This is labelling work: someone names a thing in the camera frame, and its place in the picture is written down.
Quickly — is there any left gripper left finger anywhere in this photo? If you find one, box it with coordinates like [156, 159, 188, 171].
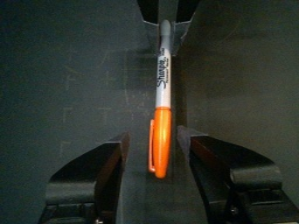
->
[38, 130, 132, 224]

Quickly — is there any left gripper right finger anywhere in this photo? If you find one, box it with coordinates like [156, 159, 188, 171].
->
[176, 125, 299, 224]

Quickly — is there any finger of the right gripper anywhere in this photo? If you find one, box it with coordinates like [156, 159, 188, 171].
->
[135, 0, 163, 54]
[170, 0, 202, 57]

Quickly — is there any grey marker pen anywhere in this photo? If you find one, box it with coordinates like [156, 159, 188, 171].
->
[147, 19, 174, 179]

